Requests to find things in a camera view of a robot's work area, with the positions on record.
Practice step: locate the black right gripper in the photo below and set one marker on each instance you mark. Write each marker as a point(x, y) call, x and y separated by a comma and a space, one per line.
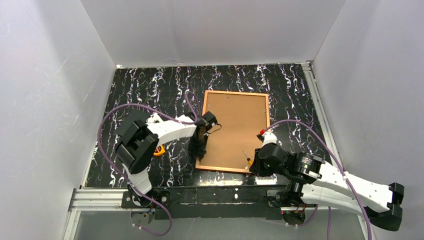
point(257, 162)

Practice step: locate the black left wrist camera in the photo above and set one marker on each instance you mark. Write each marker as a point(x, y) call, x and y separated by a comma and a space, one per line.
point(207, 121)

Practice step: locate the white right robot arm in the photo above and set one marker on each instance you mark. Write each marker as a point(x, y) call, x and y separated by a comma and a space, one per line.
point(313, 181)

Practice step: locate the yellow tape measure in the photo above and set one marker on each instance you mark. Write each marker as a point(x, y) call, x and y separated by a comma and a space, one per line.
point(159, 151)

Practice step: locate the yellow handled screwdriver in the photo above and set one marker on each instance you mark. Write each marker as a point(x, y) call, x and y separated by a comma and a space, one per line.
point(248, 159)

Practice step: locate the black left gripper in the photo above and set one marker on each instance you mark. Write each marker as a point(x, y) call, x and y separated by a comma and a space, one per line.
point(199, 141)

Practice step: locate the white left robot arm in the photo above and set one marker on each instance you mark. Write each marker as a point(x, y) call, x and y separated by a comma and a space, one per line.
point(139, 138)

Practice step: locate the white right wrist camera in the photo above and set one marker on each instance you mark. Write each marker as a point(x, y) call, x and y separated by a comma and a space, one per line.
point(268, 137)

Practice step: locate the red wooden picture frame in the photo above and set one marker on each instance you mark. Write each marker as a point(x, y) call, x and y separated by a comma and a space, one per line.
point(241, 117)

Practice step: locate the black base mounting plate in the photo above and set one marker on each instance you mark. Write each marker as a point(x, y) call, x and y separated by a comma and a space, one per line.
point(261, 201)

